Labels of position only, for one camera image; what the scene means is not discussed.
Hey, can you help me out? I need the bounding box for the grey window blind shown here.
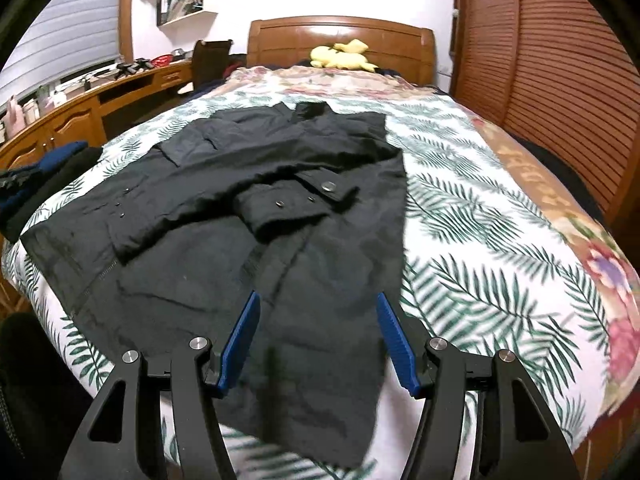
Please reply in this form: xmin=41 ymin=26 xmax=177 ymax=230
xmin=0 ymin=0 xmax=126 ymax=106

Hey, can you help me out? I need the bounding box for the pink bottle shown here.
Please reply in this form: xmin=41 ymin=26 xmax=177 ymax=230
xmin=6 ymin=97 xmax=26 ymax=136

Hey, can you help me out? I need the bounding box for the row of books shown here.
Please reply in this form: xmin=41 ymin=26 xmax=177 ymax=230
xmin=166 ymin=0 xmax=206 ymax=21

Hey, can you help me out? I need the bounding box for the person's dark clothing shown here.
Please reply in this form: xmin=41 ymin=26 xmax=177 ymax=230
xmin=0 ymin=311 xmax=101 ymax=480

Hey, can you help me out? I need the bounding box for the navy folded cloth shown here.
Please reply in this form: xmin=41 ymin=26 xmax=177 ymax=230
xmin=37 ymin=141 xmax=90 ymax=173

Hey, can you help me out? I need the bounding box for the dark wooden chair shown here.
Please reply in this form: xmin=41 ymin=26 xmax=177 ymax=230
xmin=192 ymin=39 xmax=233 ymax=88

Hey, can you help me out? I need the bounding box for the wooden louvred wardrobe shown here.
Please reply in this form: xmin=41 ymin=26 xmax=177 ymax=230
xmin=450 ymin=0 xmax=640 ymax=231

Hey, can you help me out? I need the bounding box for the black jacket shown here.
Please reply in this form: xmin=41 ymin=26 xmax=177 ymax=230
xmin=20 ymin=101 xmax=407 ymax=468

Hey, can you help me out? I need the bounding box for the wooden desk cabinet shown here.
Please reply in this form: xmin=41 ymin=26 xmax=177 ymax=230
xmin=0 ymin=60 xmax=196 ymax=171

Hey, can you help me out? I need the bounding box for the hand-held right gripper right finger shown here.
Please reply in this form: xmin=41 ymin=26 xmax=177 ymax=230
xmin=376 ymin=291 xmax=581 ymax=480

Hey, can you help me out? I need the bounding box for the wooden headboard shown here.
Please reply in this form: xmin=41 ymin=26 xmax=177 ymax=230
xmin=247 ymin=16 xmax=436 ymax=86

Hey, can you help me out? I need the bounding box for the black folded cloth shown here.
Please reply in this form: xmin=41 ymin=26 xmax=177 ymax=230
xmin=0 ymin=147 xmax=103 ymax=241

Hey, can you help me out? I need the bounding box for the wooden window frame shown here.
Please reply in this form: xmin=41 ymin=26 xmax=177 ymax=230
xmin=117 ymin=0 xmax=137 ymax=63

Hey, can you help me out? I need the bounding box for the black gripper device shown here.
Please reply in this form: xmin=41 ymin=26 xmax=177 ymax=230
xmin=112 ymin=59 xmax=153 ymax=78

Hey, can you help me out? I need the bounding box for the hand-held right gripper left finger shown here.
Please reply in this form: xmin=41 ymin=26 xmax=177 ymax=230
xmin=57 ymin=290 xmax=262 ymax=480

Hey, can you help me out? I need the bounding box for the yellow plush toy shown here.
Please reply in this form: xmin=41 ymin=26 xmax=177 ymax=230
xmin=309 ymin=38 xmax=377 ymax=73

